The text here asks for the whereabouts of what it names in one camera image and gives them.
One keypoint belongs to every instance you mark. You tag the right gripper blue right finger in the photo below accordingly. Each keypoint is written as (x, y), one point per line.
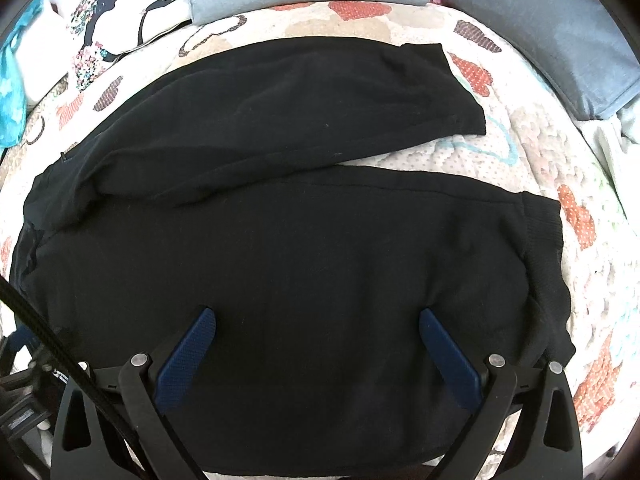
(545, 443)

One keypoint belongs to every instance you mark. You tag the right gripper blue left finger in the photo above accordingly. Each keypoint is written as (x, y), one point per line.
(112, 422)

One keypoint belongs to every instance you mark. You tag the black pants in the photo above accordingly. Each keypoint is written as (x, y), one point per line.
(238, 183)

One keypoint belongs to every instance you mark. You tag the teal cloth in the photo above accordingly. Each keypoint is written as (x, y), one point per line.
(13, 96)

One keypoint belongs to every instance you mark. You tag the heart patterned white quilt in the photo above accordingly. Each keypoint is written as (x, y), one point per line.
(531, 145)

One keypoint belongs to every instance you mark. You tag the white girl print pillow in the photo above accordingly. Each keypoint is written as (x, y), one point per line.
(81, 39)

